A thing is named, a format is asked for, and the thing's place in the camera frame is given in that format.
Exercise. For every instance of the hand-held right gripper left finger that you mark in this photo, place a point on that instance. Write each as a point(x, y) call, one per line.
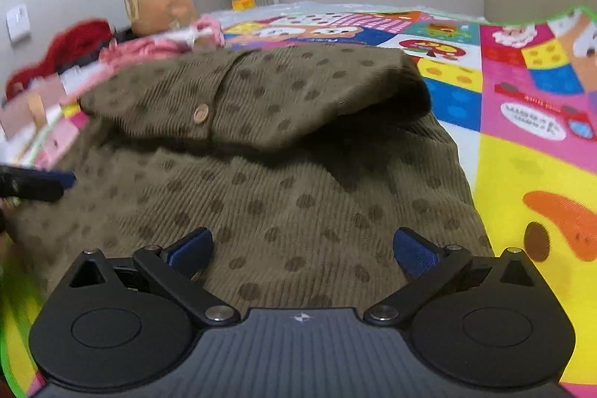
point(192, 251)

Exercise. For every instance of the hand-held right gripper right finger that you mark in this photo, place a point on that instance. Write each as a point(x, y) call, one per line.
point(413, 253)

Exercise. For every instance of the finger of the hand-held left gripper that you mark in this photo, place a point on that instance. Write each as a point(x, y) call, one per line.
point(32, 183)

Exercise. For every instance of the pink cardboard box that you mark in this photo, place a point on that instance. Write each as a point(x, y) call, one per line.
point(28, 109)

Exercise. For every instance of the red knitted garment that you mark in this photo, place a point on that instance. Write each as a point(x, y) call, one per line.
point(70, 43)

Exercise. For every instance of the dark cloth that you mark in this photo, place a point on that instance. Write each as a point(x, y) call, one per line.
point(122, 35)

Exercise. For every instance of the colourful cartoon play mat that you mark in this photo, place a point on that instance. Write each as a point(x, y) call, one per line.
point(527, 99)

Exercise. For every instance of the brown paper bag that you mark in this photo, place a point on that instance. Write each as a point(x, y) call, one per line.
point(156, 1)

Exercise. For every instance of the white and pink garment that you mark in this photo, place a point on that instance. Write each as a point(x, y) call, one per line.
point(200, 29)

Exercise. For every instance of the small orange yellow container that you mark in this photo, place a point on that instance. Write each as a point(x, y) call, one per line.
point(242, 3)

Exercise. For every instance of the white wall switch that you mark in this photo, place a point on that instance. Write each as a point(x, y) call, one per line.
point(18, 22)

